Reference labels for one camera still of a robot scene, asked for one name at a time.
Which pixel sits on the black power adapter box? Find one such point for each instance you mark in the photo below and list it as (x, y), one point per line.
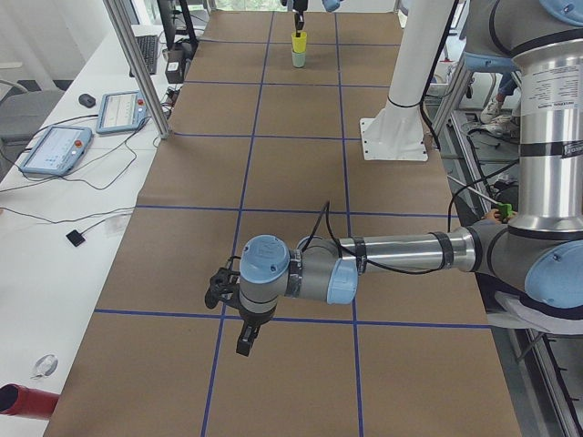
(174, 70)

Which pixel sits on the red cylinder tube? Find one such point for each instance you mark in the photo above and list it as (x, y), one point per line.
(21, 401)

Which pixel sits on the green cup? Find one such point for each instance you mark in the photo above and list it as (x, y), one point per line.
(298, 59)

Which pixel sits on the seated person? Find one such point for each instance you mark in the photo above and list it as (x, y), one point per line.
(540, 279)

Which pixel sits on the black computer mouse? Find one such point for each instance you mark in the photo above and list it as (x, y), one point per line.
(86, 100)

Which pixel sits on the yellow cup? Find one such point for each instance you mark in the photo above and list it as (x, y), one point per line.
(299, 42)

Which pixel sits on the small black square pad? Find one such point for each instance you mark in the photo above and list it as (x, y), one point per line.
(75, 237)

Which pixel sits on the far blue teach pendant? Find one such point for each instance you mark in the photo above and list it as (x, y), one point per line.
(121, 112)

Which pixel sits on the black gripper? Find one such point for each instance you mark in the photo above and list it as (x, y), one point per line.
(299, 6)
(254, 319)

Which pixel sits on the blue teach pendant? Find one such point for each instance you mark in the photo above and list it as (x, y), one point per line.
(121, 112)
(57, 151)

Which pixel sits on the near blue teach pendant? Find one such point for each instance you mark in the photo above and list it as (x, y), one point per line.
(57, 151)

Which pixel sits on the clear tape roll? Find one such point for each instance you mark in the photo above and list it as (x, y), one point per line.
(45, 366)

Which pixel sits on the aluminium frame post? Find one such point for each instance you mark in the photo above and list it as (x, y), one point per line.
(122, 26)

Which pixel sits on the black keyboard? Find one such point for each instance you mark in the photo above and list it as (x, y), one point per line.
(149, 49)

